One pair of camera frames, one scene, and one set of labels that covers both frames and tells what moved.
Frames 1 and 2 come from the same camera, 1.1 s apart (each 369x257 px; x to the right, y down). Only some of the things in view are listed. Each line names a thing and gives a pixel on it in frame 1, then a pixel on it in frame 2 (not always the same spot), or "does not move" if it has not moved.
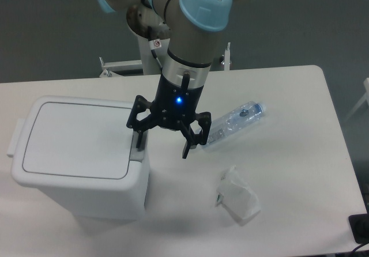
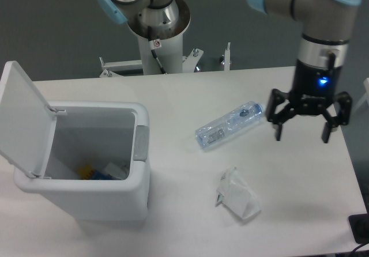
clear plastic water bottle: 223,124 does not move
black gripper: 174,108 -> 314,89
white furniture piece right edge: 366,97 does not move
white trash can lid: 79,140 -> 27,123
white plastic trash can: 82,152 does not move
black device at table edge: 359,225 does not move
